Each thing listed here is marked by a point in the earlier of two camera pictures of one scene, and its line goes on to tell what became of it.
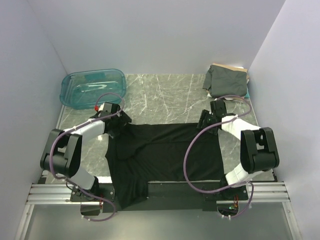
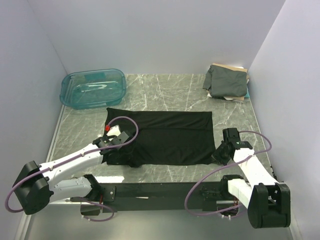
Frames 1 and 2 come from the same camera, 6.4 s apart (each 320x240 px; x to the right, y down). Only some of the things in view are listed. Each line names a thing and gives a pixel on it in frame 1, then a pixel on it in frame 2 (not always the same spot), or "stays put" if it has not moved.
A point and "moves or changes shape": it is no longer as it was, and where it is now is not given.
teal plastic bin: (81, 89) stays put
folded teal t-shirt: (247, 95) stays put
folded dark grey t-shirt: (221, 81) stays put
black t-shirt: (138, 153) moves or changes shape
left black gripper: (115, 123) → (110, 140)
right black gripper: (204, 115) → (216, 156)
